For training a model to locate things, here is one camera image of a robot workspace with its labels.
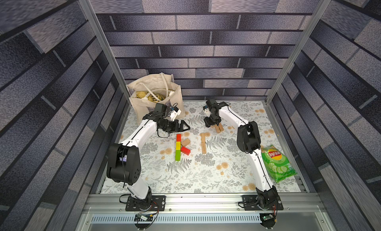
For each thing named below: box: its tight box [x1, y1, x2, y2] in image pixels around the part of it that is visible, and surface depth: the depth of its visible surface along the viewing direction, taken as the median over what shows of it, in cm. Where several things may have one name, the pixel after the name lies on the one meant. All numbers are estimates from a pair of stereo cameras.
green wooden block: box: [175, 149, 182, 162], surface depth 91 cm
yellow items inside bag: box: [135, 91, 166, 103], surface depth 92 cm
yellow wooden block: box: [175, 141, 182, 151], surface depth 94 cm
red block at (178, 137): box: [176, 133, 182, 142], surface depth 99 cm
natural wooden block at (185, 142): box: [181, 138, 191, 147], surface depth 98 cm
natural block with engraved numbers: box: [201, 142, 207, 155], surface depth 94 cm
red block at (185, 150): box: [180, 146, 191, 156], surface depth 94 cm
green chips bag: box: [261, 144, 298, 183], surface depth 81 cm
